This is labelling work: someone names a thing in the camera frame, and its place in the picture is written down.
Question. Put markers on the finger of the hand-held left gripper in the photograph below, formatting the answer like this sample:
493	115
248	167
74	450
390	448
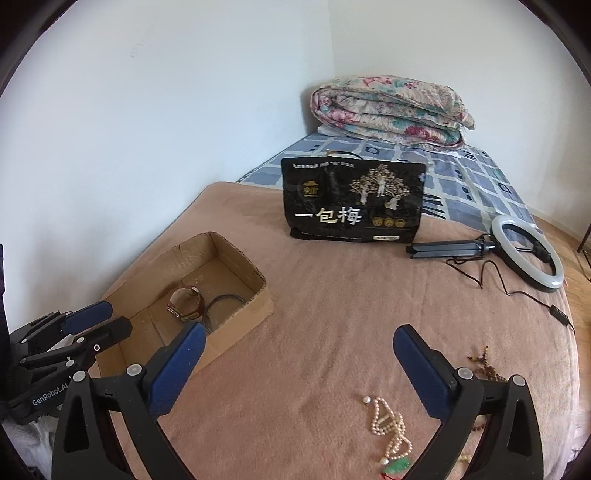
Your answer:
111	330
87	314

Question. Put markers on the blue checked bedsheet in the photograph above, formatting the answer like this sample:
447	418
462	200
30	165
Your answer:
471	180

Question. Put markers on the black snack bag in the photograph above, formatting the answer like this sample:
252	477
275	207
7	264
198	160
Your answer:
351	217

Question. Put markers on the black folded tripod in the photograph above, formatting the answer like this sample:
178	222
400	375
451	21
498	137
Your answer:
443	249

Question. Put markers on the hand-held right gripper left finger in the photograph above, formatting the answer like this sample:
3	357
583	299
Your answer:
182	360

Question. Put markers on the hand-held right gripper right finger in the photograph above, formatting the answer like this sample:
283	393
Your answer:
420	369

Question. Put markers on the cardboard box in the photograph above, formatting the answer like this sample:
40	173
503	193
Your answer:
249	314

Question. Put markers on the folded floral quilt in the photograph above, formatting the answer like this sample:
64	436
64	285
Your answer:
392	106

